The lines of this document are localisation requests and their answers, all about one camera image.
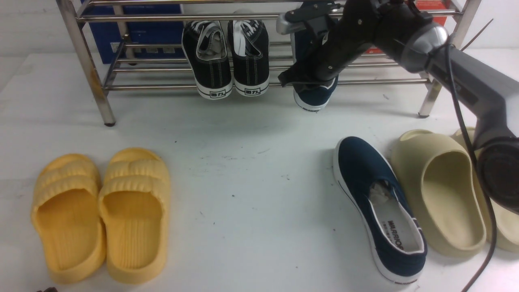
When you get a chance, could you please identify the blue cardboard box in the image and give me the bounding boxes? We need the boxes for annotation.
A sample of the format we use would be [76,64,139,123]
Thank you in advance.
[89,4,184,64]

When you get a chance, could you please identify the left black canvas sneaker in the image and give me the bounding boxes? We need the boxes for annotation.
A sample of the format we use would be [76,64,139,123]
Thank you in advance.
[182,20,234,100]

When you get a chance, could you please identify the black canvas sneaker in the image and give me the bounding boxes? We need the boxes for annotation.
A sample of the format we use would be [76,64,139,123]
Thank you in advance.
[227,20,270,97]
[182,20,234,100]

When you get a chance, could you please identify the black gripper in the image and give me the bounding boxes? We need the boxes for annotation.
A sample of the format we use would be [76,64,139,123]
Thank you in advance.
[276,0,381,87]

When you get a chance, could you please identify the right black canvas sneaker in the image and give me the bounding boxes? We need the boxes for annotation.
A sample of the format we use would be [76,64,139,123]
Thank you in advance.
[227,20,270,97]

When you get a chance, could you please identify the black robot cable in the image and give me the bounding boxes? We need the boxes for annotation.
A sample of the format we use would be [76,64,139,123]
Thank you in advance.
[444,41,498,292]

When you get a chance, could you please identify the red cardboard box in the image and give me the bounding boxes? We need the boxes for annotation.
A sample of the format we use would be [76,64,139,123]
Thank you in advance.
[365,0,448,55]

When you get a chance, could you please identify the left yellow rubber slipper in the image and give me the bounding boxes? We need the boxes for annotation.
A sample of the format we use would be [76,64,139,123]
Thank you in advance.
[31,153,106,284]

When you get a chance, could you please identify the left beige foam slide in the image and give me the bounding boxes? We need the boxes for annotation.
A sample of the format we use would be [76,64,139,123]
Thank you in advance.
[390,129,487,258]

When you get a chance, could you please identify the navy slip-on shoe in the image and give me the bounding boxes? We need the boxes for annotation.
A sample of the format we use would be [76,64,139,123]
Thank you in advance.
[290,30,339,112]
[332,136,428,285]

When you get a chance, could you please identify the right yellow rubber slipper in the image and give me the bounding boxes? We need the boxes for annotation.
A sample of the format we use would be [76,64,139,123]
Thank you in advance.
[98,148,171,284]

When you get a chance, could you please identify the yellow rubber slipper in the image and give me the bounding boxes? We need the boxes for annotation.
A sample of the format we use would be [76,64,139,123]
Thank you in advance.
[98,148,171,284]
[31,153,106,284]

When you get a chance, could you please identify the dark object at bottom edge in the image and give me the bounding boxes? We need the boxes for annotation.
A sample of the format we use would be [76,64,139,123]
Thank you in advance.
[37,287,58,292]

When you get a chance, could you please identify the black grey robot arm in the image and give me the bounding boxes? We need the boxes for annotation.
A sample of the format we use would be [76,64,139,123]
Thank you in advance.
[276,0,519,214]

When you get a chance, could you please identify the stainless steel shoe rack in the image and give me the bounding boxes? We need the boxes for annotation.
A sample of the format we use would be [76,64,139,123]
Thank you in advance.
[57,0,480,127]

